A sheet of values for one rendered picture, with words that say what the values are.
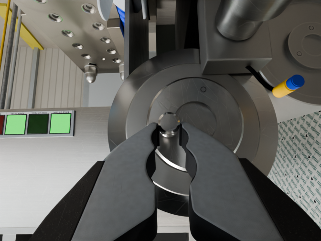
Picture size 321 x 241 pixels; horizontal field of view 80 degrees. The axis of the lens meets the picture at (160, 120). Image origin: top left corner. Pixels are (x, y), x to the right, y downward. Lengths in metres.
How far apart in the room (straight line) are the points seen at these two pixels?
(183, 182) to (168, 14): 0.49
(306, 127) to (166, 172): 0.24
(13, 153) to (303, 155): 0.63
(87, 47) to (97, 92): 1.85
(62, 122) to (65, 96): 1.90
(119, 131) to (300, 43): 0.19
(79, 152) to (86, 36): 0.28
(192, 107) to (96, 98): 2.18
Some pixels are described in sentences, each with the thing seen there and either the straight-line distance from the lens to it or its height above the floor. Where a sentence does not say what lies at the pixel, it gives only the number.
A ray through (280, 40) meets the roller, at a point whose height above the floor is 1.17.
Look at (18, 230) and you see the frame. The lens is 0.65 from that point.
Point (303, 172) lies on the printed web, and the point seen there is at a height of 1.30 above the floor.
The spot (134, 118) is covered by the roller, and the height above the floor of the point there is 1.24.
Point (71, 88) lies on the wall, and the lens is 2.47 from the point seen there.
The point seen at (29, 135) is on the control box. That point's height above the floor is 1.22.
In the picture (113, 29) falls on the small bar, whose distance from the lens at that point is 0.40.
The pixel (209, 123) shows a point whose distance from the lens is 0.16.
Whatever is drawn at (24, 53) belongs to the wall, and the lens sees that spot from 2.82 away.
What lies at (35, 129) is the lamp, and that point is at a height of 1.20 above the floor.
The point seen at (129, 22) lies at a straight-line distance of 0.23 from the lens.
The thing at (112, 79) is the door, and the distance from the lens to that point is 2.37.
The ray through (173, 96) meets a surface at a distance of 0.15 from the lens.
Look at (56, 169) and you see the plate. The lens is 0.57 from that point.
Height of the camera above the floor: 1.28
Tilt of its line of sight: 10 degrees down
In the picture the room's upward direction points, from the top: 179 degrees clockwise
